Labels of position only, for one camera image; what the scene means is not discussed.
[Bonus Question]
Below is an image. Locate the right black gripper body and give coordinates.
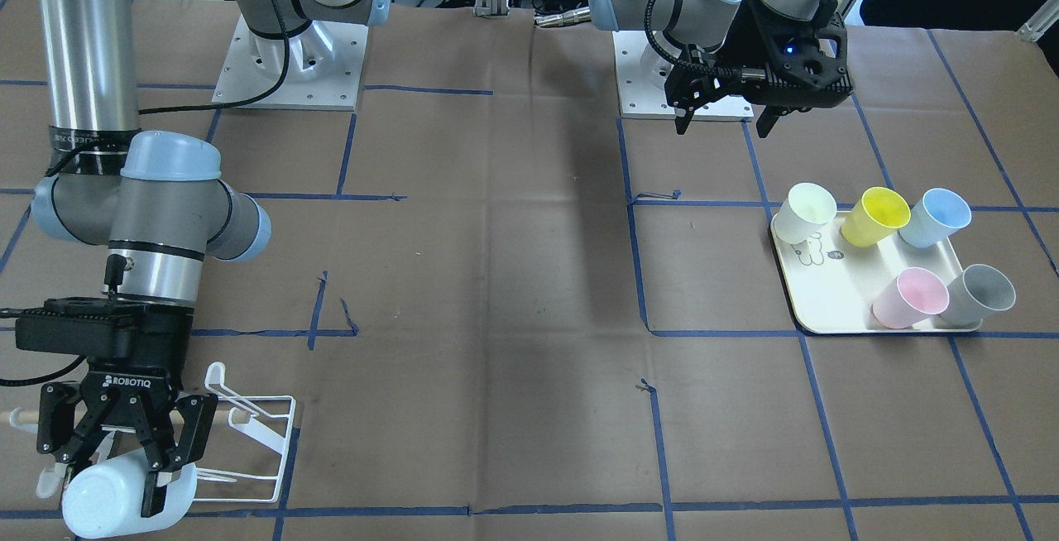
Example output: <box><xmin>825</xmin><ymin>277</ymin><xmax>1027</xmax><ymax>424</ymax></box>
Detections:
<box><xmin>79</xmin><ymin>301</ymin><xmax>195</xmax><ymax>426</ymax></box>

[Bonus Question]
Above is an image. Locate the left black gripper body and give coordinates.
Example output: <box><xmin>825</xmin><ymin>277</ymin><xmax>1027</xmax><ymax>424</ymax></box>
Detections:
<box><xmin>692</xmin><ymin>0</ymin><xmax>852</xmax><ymax>110</ymax></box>

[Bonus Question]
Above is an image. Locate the light blue plastic cup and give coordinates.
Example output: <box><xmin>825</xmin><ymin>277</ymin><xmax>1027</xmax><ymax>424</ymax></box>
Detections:
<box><xmin>61</xmin><ymin>449</ymin><xmax>197</xmax><ymax>539</ymax></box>

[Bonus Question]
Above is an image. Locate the white plastic cup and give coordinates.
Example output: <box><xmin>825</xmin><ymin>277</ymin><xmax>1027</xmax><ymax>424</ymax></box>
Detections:
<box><xmin>772</xmin><ymin>182</ymin><xmax>837</xmax><ymax>246</ymax></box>

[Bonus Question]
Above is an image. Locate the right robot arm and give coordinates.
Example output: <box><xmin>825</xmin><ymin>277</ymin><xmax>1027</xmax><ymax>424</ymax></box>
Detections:
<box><xmin>3</xmin><ymin>0</ymin><xmax>271</xmax><ymax>539</ymax></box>

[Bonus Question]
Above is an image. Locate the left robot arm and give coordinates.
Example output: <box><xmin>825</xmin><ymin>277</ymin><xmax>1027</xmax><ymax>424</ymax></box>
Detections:
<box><xmin>587</xmin><ymin>0</ymin><xmax>854</xmax><ymax>137</ymax></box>

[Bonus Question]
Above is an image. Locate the yellow plastic cup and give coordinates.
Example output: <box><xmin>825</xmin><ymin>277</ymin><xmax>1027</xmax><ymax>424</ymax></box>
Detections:
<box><xmin>840</xmin><ymin>186</ymin><xmax>911</xmax><ymax>248</ymax></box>

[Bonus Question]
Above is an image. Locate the pink plastic cup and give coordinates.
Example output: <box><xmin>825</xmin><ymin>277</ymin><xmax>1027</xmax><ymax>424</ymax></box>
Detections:
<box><xmin>870</xmin><ymin>266</ymin><xmax>950</xmax><ymax>329</ymax></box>

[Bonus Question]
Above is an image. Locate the grey plastic cup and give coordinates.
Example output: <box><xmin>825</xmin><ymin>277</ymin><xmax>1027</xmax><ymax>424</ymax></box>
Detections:
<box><xmin>939</xmin><ymin>265</ymin><xmax>1017</xmax><ymax>327</ymax></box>

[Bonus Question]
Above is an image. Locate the cream plastic tray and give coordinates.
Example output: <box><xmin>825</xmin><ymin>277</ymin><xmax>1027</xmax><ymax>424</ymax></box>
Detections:
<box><xmin>772</xmin><ymin>210</ymin><xmax>964</xmax><ymax>335</ymax></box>

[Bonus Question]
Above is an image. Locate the black corrugated cable conduit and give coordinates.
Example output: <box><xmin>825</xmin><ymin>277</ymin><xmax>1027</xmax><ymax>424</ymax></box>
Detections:
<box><xmin>645</xmin><ymin>0</ymin><xmax>744</xmax><ymax>79</ymax></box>

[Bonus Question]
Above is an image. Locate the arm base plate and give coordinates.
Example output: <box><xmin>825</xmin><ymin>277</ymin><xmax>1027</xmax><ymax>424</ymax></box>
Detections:
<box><xmin>612</xmin><ymin>30</ymin><xmax>754</xmax><ymax>122</ymax></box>
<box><xmin>212</xmin><ymin>17</ymin><xmax>367</xmax><ymax>112</ymax></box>

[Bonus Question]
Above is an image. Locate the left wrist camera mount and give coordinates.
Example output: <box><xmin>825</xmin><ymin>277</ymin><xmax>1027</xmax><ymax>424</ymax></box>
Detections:
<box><xmin>744</xmin><ymin>0</ymin><xmax>852</xmax><ymax>110</ymax></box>

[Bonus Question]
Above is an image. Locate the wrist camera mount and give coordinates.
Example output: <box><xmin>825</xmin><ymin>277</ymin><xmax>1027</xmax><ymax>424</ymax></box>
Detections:
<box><xmin>744</xmin><ymin>0</ymin><xmax>852</xmax><ymax>110</ymax></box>
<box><xmin>16</xmin><ymin>297</ymin><xmax>194</xmax><ymax>361</ymax></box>

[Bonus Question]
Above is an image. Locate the white wire cup rack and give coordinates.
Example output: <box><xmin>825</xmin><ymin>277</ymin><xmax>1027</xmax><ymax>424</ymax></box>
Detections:
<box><xmin>8</xmin><ymin>361</ymin><xmax>297</xmax><ymax>504</ymax></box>

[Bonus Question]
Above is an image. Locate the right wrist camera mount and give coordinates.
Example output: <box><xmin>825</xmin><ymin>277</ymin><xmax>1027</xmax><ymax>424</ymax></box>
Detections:
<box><xmin>16</xmin><ymin>297</ymin><xmax>194</xmax><ymax>361</ymax></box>

